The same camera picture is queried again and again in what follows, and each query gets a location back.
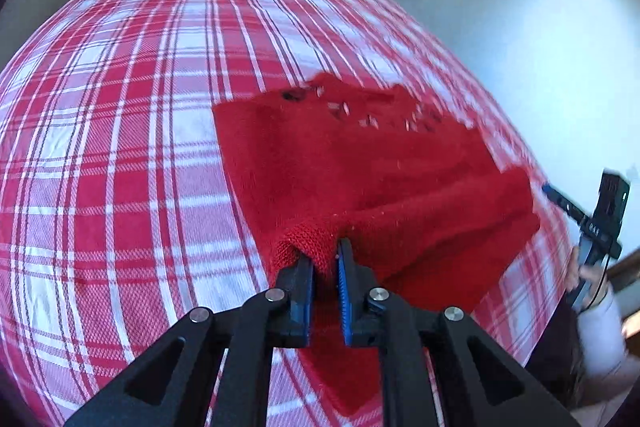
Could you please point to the red plaid bed sheet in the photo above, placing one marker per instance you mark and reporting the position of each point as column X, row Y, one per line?
column 116, row 217

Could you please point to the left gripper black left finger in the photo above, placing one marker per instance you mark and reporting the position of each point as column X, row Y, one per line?
column 210, row 368

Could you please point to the right hand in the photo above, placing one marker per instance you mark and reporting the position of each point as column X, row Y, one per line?
column 589, row 282

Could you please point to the red embroidered knit sweater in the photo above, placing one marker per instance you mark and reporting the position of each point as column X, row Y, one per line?
column 415, row 191

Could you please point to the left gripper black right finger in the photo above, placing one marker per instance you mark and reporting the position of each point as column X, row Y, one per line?
column 437, row 368

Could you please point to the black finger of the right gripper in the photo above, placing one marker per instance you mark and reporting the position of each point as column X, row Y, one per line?
column 557, row 198

